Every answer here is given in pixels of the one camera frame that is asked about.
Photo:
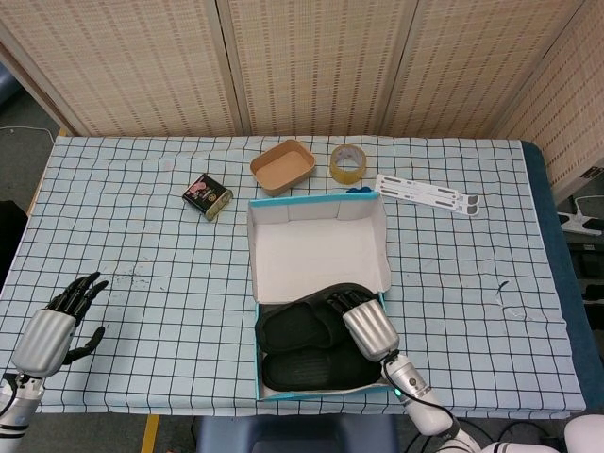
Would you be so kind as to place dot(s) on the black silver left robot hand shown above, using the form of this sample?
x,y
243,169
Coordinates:
x,y
42,340

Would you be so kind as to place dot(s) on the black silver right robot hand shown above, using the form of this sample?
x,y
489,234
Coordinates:
x,y
370,330

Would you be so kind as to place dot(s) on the black rubber slipper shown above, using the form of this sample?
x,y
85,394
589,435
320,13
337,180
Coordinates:
x,y
292,325
311,373

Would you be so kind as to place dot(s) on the blue cardboard shoe box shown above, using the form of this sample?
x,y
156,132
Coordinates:
x,y
311,255

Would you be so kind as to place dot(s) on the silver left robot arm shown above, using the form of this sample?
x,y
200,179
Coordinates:
x,y
16,410

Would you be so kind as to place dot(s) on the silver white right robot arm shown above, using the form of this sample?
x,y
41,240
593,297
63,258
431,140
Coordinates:
x,y
415,387

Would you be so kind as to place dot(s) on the dark blue seat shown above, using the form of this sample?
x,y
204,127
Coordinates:
x,y
297,434

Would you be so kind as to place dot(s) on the blue toy building block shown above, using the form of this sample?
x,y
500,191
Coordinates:
x,y
358,190

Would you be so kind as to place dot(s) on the light blue checked tablecloth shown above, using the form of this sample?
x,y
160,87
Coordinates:
x,y
141,236

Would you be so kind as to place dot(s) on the white folded cardboard strips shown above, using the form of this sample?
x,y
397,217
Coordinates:
x,y
415,191

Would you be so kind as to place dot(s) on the yellowish packing tape roll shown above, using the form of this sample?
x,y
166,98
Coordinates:
x,y
347,178

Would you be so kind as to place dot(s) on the brown paper bowl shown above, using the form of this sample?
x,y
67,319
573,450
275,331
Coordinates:
x,y
283,165

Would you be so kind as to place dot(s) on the black rectangular tin can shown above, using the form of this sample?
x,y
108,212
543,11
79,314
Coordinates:
x,y
207,196

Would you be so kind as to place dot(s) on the blue padded table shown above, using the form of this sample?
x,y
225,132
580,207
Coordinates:
x,y
538,189

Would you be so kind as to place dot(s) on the black floor equipment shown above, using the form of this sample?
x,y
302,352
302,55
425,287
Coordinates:
x,y
590,264

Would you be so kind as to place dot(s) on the white chair base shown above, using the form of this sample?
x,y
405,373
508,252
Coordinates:
x,y
578,222

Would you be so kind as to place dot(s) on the bamboo folding screen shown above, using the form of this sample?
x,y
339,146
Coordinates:
x,y
141,71

